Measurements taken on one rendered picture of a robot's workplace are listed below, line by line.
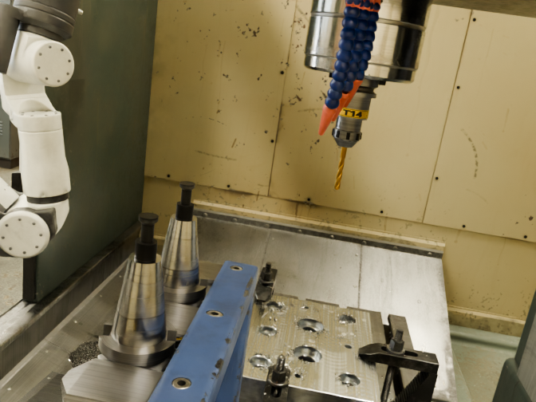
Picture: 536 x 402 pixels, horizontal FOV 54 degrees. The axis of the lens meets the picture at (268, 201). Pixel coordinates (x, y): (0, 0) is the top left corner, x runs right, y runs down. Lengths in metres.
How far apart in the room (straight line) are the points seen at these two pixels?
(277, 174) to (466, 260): 0.72
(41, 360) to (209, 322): 0.99
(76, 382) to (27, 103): 0.59
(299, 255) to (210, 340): 1.36
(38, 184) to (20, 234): 0.08
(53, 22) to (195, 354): 0.58
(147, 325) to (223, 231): 1.44
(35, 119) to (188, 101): 1.03
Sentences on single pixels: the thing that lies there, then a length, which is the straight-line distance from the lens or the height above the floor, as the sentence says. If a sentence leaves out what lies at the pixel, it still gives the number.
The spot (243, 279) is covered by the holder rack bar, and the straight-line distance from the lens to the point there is 0.57.
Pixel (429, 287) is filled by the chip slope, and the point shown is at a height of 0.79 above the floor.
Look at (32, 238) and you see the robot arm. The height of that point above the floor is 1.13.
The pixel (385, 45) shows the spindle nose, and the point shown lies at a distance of 0.71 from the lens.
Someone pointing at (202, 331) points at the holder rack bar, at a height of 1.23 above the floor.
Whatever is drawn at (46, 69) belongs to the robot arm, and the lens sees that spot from 0.84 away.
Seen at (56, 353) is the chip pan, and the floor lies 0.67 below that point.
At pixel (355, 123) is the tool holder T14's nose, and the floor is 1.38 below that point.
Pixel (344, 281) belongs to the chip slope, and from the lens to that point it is 1.76.
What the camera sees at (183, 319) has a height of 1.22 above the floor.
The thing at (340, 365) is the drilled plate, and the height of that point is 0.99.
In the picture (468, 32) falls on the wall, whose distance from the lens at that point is 1.83.
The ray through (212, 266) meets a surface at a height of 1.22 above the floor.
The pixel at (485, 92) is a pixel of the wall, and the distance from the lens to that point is 1.85.
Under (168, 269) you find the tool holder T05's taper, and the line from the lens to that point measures 0.53.
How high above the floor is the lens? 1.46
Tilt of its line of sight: 16 degrees down
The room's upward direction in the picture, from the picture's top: 8 degrees clockwise
